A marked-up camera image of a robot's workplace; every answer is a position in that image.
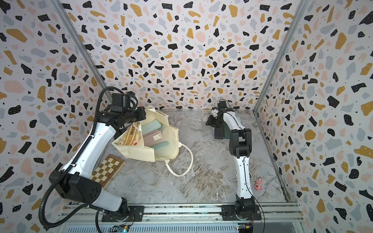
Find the black pencil case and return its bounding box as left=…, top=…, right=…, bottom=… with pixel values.
left=214, top=128, right=224, bottom=139

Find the dark green book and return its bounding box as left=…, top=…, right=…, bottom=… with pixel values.
left=224, top=124, right=231, bottom=139

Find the cream floral canvas bag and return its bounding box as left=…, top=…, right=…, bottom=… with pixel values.
left=112, top=106, right=194, bottom=177

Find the translucent grey pencil case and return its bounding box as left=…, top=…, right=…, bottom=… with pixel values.
left=201, top=113, right=212, bottom=138

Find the teal translucent pencil case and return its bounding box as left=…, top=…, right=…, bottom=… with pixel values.
left=151, top=141, right=169, bottom=150

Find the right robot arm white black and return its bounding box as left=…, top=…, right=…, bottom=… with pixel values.
left=206, top=107, right=256, bottom=219

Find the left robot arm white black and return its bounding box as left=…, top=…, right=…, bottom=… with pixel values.
left=46, top=107, right=146, bottom=220

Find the sage green pencil case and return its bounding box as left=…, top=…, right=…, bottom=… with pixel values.
left=141, top=120, right=162, bottom=135

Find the wooden chessboard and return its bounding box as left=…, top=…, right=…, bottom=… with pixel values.
left=90, top=155, right=126, bottom=189

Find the small pink toy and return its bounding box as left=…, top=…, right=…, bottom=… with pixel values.
left=254, top=179, right=262, bottom=191

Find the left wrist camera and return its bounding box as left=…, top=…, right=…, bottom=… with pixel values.
left=110, top=92, right=138, bottom=114

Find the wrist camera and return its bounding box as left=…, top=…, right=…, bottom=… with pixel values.
left=110, top=92, right=138, bottom=114
left=218, top=100, right=229, bottom=110

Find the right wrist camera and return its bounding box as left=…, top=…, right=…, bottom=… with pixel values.
left=218, top=100, right=229, bottom=110

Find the black corrugated cable conduit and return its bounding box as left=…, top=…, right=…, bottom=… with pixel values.
left=38, top=86, right=126, bottom=231

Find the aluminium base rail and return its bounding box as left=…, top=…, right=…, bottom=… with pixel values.
left=57, top=203, right=308, bottom=233

